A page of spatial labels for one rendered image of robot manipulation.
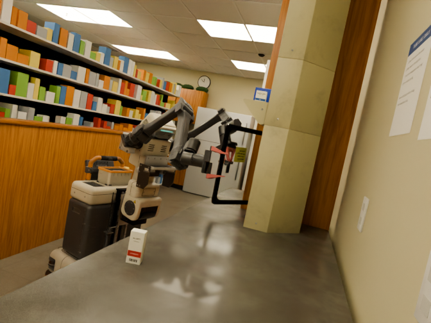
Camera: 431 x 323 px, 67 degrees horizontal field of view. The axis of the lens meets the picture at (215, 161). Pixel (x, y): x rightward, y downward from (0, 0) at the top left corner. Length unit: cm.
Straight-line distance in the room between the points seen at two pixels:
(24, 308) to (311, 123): 125
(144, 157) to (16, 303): 159
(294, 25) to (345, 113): 56
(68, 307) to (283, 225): 104
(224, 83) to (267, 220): 606
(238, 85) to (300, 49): 583
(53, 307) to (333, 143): 148
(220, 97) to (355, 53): 565
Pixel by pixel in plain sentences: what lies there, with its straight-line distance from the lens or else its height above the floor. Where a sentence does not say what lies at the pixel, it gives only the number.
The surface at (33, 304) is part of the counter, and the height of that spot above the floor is 94.
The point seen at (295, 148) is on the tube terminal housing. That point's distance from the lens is 149.
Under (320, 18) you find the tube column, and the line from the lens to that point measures 158.
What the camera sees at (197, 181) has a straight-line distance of 672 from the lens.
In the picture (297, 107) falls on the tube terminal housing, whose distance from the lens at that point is 147.
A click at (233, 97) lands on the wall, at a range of 728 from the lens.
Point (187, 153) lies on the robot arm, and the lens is 143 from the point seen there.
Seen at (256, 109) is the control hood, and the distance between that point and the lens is 147.
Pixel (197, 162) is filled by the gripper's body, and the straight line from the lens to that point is 141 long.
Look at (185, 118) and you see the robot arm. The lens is 169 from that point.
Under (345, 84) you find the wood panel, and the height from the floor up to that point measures 171.
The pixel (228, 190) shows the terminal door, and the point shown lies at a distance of 163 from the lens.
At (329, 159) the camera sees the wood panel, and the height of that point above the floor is 131.
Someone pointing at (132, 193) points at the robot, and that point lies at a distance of 227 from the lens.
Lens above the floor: 133
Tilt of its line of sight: 5 degrees down
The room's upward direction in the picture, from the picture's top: 11 degrees clockwise
